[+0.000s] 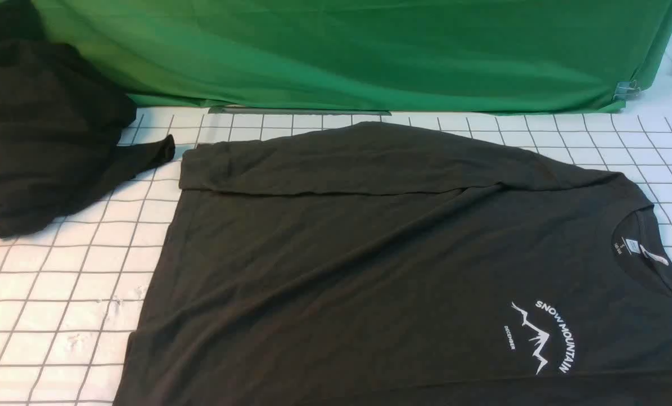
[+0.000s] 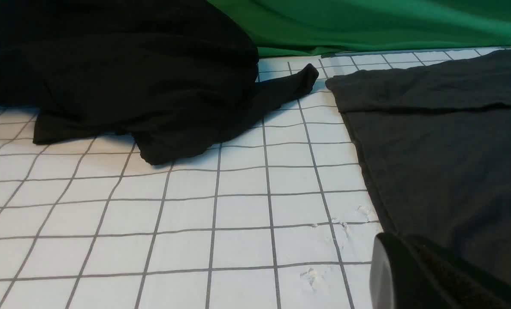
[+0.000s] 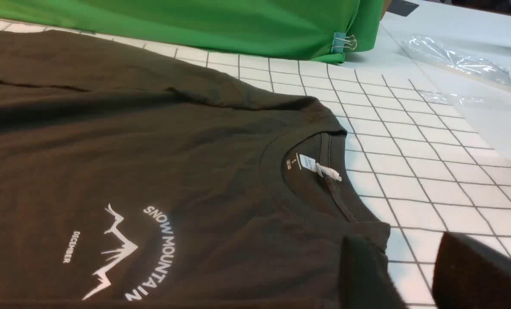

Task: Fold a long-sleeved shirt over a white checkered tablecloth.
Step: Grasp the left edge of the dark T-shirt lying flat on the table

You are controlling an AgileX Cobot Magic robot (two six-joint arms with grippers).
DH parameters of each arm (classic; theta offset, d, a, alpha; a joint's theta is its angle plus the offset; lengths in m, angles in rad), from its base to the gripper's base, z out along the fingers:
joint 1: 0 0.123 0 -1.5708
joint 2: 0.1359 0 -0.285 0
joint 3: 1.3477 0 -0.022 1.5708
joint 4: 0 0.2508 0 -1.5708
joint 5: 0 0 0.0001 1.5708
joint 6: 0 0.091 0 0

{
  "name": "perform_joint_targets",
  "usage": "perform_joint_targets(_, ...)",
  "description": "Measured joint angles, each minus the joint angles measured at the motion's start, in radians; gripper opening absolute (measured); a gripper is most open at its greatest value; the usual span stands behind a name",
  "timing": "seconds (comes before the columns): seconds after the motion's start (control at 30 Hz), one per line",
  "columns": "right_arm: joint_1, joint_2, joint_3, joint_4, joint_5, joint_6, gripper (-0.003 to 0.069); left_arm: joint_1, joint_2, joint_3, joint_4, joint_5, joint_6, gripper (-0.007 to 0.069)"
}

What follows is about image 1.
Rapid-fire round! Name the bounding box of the gray long sleeve shirt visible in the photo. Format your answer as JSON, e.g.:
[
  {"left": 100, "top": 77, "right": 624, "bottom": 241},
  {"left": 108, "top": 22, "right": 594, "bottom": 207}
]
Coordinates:
[{"left": 112, "top": 122, "right": 672, "bottom": 405}]

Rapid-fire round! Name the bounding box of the green backdrop cloth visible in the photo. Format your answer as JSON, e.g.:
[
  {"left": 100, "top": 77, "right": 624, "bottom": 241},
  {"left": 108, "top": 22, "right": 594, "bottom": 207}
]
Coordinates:
[{"left": 34, "top": 1, "right": 672, "bottom": 113}]

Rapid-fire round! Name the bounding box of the black clothes pile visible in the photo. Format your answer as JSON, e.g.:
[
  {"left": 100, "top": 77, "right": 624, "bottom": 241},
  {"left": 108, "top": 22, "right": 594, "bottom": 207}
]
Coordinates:
[{"left": 0, "top": 1, "right": 175, "bottom": 239}]

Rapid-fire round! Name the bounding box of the metal binder clip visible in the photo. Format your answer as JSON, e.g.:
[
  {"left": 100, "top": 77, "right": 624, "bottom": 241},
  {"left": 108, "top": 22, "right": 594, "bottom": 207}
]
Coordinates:
[{"left": 613, "top": 80, "right": 642, "bottom": 101}]

